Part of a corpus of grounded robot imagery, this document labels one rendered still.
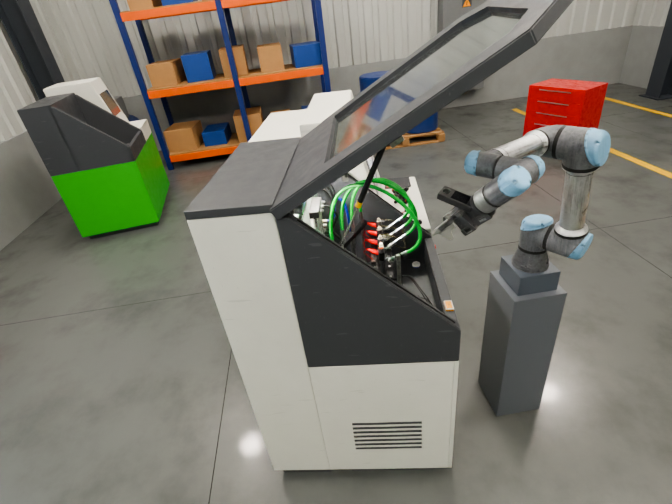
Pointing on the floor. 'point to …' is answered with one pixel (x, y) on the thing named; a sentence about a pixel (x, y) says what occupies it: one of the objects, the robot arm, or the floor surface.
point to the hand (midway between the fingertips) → (438, 224)
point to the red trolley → (564, 103)
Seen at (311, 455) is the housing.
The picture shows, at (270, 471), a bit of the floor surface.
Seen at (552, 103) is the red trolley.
